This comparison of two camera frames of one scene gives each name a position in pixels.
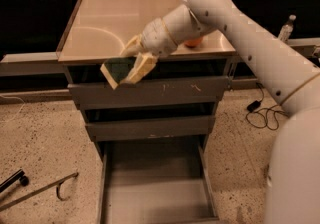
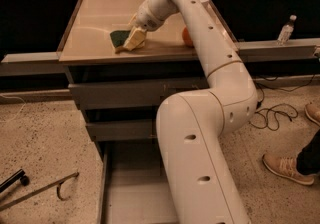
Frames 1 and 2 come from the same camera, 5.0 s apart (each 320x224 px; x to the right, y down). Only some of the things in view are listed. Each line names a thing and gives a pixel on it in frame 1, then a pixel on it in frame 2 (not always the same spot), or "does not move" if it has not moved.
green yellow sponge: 116,69 to 119,39
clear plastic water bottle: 287,29 does not move
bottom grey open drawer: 156,181 does not move
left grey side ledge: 31,64 does not move
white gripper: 156,38 to 147,18
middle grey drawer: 197,126 does not move
